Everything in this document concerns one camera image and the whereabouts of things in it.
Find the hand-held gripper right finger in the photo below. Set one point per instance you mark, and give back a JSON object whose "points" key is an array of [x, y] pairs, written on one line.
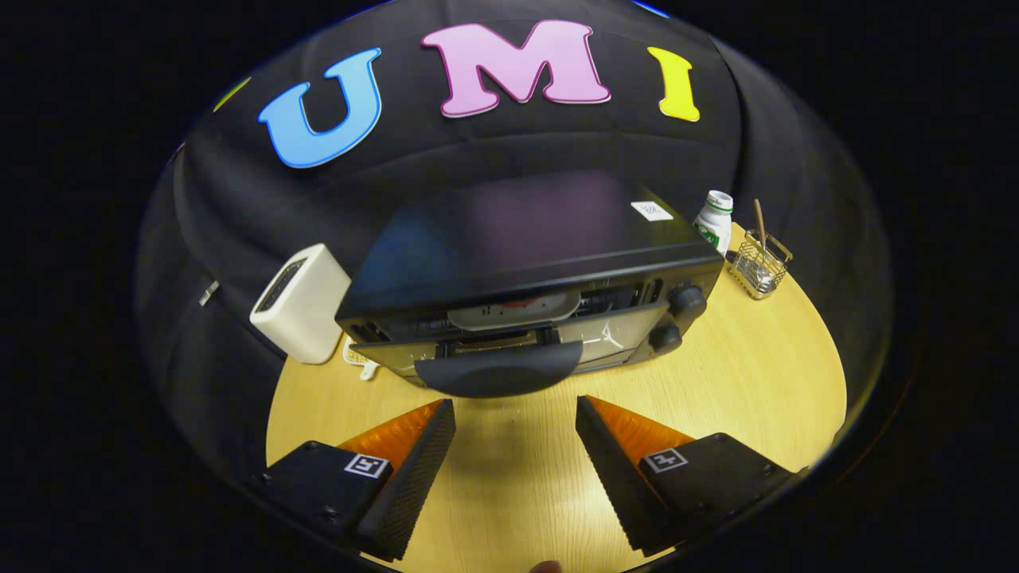
{"points": [[611, 473]]}

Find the pink ham slice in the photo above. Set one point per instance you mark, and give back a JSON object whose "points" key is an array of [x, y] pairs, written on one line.
{"points": [[521, 303]]}

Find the black toaster oven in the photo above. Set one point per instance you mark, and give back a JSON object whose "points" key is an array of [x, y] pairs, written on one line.
{"points": [[517, 239]]}

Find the white square plate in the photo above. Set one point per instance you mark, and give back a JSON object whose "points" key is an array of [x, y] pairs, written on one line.
{"points": [[493, 317]]}

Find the white divided dish with beans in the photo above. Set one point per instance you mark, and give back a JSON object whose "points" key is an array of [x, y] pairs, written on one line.
{"points": [[358, 366]]}

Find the black backdrop cloth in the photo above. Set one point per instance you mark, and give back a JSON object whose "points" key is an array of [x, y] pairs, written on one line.
{"points": [[239, 207]]}

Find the white bottle green label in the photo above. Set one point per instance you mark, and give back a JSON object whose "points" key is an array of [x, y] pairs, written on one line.
{"points": [[714, 219]]}

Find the wooden stick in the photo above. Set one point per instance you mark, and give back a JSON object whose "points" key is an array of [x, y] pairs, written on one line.
{"points": [[759, 223]]}

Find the cream pop-up toaster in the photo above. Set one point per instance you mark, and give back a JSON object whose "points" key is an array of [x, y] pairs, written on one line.
{"points": [[306, 310]]}

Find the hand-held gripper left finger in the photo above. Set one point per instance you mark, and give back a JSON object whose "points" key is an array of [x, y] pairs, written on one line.
{"points": [[422, 465]]}

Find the small metal clip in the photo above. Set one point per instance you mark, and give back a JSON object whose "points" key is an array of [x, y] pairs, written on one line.
{"points": [[208, 293]]}

